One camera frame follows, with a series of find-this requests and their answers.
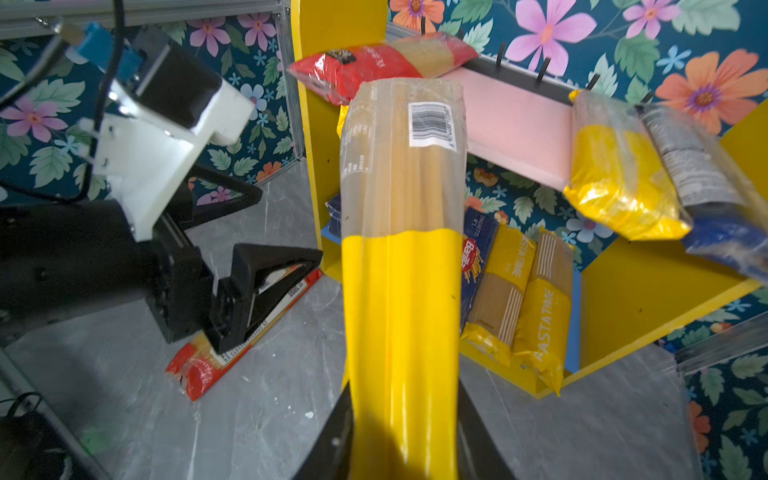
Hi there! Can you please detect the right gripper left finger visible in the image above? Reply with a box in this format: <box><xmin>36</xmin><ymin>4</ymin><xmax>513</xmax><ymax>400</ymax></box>
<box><xmin>292</xmin><ymin>385</ymin><xmax>354</xmax><ymax>480</ymax></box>

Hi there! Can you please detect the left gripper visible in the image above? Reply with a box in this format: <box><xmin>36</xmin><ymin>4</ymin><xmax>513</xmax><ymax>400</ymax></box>
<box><xmin>146</xmin><ymin>164</ymin><xmax>323</xmax><ymax>354</ymax></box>

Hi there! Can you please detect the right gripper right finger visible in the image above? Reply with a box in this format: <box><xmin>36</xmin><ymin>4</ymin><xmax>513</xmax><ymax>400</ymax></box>
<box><xmin>457</xmin><ymin>383</ymin><xmax>516</xmax><ymax>480</ymax></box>

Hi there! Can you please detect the blue Barilla pasta box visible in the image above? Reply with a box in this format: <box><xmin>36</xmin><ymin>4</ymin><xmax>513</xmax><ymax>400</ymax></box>
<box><xmin>325</xmin><ymin>194</ymin><xmax>342</xmax><ymax>238</ymax></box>

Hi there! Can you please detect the red spaghetti bag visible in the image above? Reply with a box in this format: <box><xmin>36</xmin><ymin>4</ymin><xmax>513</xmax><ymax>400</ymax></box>
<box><xmin>289</xmin><ymin>32</ymin><xmax>478</xmax><ymax>106</ymax></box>
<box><xmin>165</xmin><ymin>266</ymin><xmax>325</xmax><ymax>402</ymax></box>

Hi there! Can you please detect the yellow Pastatime spaghetti bag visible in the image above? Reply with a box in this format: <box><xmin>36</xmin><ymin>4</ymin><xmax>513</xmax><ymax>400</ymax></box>
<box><xmin>512</xmin><ymin>228</ymin><xmax>574</xmax><ymax>395</ymax></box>

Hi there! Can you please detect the dark blue Barilla spaghetti bag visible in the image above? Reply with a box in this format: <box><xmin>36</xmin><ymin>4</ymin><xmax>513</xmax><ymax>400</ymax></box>
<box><xmin>460</xmin><ymin>207</ymin><xmax>498</xmax><ymax>330</ymax></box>

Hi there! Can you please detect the clear blue spaghetti bag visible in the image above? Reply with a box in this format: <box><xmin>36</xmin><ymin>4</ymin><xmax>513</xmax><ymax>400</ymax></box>
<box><xmin>637</xmin><ymin>105</ymin><xmax>767</xmax><ymax>284</ymax></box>

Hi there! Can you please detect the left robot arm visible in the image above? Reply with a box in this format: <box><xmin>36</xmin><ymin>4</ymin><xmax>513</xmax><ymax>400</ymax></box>
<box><xmin>1</xmin><ymin>201</ymin><xmax>322</xmax><ymax>353</ymax></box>

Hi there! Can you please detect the yellow shelf unit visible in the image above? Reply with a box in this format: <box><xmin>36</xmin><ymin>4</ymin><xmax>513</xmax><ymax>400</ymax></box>
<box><xmin>291</xmin><ymin>1</ymin><xmax>759</xmax><ymax>392</ymax></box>

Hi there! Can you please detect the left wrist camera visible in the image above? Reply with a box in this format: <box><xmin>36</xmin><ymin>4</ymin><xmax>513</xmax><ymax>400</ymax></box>
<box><xmin>80</xmin><ymin>25</ymin><xmax>255</xmax><ymax>242</ymax></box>

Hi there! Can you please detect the black hook rail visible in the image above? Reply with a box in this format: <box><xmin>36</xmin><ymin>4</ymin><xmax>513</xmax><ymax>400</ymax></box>
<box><xmin>383</xmin><ymin>17</ymin><xmax>658</xmax><ymax>109</ymax></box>

